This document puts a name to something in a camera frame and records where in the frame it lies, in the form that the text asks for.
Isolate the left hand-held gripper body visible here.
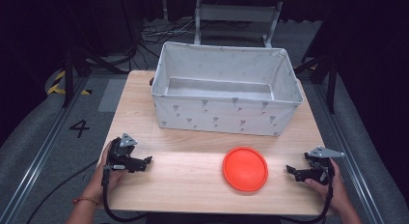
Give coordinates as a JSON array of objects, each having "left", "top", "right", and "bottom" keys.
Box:
[{"left": 106, "top": 132, "right": 147, "bottom": 174}]

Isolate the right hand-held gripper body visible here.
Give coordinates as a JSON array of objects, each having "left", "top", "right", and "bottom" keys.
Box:
[{"left": 294, "top": 146, "right": 345, "bottom": 186}]

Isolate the orange round plastic disc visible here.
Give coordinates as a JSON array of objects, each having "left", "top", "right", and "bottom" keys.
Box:
[{"left": 222, "top": 146, "right": 269, "bottom": 193}]

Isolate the white fabric storage box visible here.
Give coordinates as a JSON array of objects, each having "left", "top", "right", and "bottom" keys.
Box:
[{"left": 150, "top": 41, "right": 305, "bottom": 137}]

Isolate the person's right hand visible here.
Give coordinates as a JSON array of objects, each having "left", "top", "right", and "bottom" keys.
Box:
[{"left": 303, "top": 159, "right": 350, "bottom": 214}]

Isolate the person's left hand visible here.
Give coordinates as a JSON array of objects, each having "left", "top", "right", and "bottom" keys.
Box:
[{"left": 84, "top": 141, "right": 128, "bottom": 203}]

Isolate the black tripod stand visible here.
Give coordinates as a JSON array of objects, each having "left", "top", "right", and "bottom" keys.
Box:
[
  {"left": 62, "top": 44, "right": 138, "bottom": 108},
  {"left": 293, "top": 53, "right": 340, "bottom": 115}
]

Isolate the yellow black hazard tape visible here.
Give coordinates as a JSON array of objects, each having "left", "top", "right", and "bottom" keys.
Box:
[{"left": 46, "top": 70, "right": 93, "bottom": 97}]

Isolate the grey metal stand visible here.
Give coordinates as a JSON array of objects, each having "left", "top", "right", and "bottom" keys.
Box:
[{"left": 193, "top": 0, "right": 285, "bottom": 49}]

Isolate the thick black gripper cable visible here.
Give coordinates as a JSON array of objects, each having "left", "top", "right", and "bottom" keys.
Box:
[
  {"left": 101, "top": 165, "right": 150, "bottom": 224},
  {"left": 279, "top": 164, "right": 336, "bottom": 224}
]

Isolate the grey metal floor rail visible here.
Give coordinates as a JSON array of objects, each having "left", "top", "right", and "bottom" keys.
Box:
[
  {"left": 312, "top": 83, "right": 385, "bottom": 224},
  {"left": 0, "top": 76, "right": 89, "bottom": 224}
]

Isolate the red string bracelet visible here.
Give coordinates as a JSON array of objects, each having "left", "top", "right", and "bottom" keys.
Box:
[{"left": 71, "top": 196, "right": 99, "bottom": 207}]

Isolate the thin black cable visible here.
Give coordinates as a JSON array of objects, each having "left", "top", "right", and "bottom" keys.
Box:
[{"left": 24, "top": 158, "right": 101, "bottom": 224}]

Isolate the bundle of floor cables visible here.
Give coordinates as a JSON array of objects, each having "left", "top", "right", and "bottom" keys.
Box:
[{"left": 138, "top": 18, "right": 198, "bottom": 47}]

